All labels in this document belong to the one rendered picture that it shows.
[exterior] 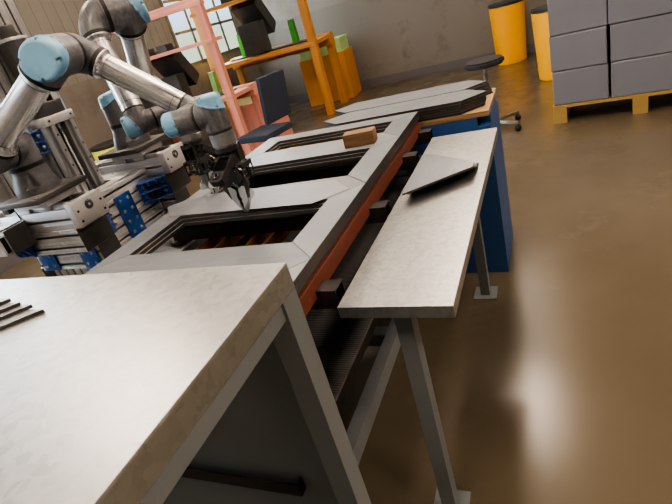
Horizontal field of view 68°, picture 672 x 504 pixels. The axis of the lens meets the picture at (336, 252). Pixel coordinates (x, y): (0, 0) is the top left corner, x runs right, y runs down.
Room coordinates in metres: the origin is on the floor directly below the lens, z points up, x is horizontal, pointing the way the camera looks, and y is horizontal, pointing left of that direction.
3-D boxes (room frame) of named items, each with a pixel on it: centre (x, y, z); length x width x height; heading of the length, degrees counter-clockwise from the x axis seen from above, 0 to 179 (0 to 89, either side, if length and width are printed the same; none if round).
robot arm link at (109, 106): (2.25, 0.70, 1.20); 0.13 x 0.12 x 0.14; 113
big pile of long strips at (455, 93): (2.39, -0.51, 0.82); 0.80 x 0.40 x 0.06; 62
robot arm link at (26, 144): (1.80, 0.94, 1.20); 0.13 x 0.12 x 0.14; 168
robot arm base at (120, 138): (2.24, 0.70, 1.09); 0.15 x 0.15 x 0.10
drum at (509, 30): (6.97, -3.07, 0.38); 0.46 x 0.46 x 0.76
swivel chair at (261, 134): (4.90, 0.31, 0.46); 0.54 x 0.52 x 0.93; 70
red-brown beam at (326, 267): (1.45, -0.11, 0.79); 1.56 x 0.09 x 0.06; 152
